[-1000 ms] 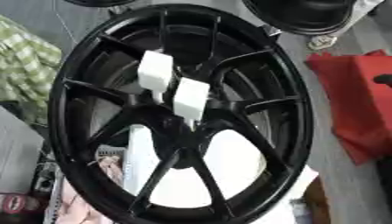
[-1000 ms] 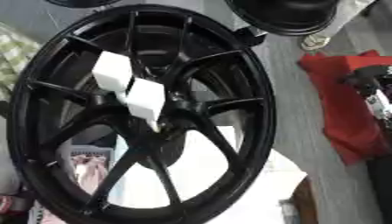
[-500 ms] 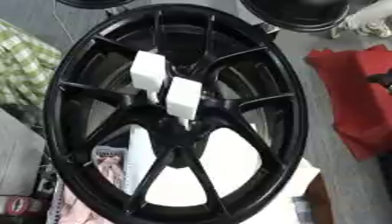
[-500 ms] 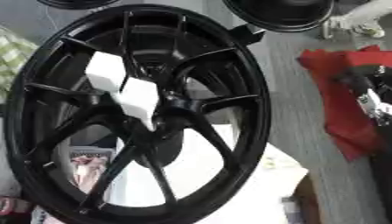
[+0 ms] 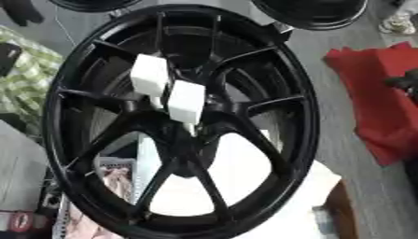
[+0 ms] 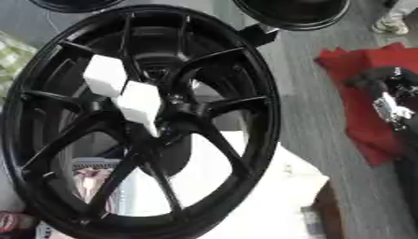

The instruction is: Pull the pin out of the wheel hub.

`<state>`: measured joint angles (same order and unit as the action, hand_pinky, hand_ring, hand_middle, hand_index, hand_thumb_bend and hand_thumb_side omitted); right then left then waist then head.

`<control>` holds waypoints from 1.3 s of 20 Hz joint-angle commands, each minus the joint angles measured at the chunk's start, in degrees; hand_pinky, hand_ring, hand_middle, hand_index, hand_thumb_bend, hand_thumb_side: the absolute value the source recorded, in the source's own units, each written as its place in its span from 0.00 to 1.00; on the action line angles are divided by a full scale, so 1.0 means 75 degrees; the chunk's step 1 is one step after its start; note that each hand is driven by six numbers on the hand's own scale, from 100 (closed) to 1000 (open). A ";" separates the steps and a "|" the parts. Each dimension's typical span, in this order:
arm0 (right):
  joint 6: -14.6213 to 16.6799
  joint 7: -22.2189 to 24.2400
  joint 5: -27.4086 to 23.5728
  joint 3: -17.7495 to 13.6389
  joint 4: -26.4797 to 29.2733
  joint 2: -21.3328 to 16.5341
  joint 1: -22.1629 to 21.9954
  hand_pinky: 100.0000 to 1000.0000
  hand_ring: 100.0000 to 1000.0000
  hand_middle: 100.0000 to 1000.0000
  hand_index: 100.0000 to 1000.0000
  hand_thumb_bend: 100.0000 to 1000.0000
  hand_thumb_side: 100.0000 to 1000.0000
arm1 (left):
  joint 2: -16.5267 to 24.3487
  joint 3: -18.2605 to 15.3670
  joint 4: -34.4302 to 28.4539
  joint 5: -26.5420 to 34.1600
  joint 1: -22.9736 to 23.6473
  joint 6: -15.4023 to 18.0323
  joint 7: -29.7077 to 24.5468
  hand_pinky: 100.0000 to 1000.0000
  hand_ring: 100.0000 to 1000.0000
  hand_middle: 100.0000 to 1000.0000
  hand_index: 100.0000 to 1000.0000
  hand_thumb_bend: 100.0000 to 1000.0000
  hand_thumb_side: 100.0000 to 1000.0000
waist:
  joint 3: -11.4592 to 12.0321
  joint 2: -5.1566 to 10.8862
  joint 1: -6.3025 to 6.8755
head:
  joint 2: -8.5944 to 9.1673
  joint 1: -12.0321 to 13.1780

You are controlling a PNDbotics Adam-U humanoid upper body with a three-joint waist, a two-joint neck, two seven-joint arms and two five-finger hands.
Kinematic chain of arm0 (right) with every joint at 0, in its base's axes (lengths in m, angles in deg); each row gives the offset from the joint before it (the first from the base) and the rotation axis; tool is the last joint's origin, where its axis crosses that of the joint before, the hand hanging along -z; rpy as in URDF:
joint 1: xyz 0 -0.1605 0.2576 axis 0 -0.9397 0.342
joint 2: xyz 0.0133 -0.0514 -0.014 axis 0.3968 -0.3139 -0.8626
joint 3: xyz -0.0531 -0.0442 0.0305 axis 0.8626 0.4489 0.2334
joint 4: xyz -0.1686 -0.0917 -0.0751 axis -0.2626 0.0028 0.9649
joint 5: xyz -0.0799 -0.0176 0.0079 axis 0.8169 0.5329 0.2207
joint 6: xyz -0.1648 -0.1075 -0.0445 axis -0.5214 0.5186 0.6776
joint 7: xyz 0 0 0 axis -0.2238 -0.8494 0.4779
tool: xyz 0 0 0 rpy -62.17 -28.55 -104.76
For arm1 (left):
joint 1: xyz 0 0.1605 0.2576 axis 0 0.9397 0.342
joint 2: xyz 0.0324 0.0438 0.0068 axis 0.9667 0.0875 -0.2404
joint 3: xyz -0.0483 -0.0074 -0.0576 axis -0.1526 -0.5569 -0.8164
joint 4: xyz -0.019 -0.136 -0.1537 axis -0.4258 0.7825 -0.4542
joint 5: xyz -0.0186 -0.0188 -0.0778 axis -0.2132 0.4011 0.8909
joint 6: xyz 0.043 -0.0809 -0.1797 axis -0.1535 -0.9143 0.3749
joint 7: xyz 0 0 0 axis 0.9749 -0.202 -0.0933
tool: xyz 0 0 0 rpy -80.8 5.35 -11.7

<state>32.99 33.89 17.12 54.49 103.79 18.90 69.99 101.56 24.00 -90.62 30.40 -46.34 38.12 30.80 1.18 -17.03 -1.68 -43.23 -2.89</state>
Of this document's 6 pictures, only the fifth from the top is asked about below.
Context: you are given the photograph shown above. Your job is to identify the white pin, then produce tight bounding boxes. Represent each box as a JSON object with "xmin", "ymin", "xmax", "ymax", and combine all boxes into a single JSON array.
[
  {"xmin": 129, "ymin": 53, "xmax": 172, "ymax": 109},
  {"xmin": 164, "ymin": 79, "xmax": 208, "ymax": 137}
]

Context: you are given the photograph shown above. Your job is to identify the black spoked wheel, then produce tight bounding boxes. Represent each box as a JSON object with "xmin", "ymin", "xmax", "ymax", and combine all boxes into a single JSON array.
[{"xmin": 40, "ymin": 4, "xmax": 322, "ymax": 239}]

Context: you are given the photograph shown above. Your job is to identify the black round wheel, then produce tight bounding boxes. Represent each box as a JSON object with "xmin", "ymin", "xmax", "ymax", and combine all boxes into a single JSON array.
[
  {"xmin": 47, "ymin": 0, "xmax": 144, "ymax": 13},
  {"xmin": 249, "ymin": 0, "xmax": 369, "ymax": 32}
]

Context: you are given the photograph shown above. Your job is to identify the printed paper sheet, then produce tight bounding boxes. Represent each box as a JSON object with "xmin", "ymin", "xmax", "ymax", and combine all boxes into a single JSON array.
[{"xmin": 94, "ymin": 156, "xmax": 137, "ymax": 204}]

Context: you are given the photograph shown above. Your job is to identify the white box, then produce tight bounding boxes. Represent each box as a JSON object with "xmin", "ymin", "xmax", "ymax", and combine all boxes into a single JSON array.
[{"xmin": 133, "ymin": 129, "xmax": 343, "ymax": 239}]

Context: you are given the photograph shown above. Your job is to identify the red cloth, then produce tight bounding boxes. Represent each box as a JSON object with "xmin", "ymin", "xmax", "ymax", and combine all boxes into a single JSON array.
[{"xmin": 321, "ymin": 41, "xmax": 418, "ymax": 167}]

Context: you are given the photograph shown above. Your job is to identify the green white checked cloth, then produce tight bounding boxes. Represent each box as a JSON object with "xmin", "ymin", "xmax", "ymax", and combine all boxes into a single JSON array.
[{"xmin": 0, "ymin": 25, "xmax": 65, "ymax": 138}]

